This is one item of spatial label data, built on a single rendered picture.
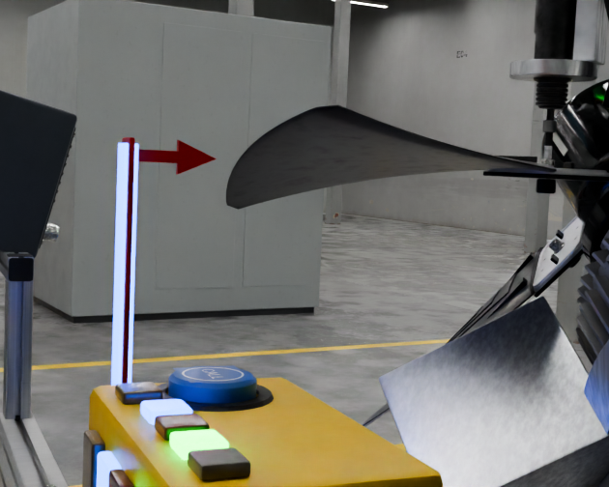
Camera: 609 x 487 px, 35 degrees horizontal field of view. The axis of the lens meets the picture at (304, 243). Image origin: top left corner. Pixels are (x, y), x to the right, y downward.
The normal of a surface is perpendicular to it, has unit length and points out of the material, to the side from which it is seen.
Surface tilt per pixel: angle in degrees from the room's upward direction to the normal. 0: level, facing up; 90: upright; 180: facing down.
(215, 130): 90
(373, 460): 0
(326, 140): 165
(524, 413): 55
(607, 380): 96
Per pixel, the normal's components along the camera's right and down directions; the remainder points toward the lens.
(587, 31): -0.54, 0.04
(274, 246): 0.50, 0.09
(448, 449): -0.41, -0.53
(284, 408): 0.04, -1.00
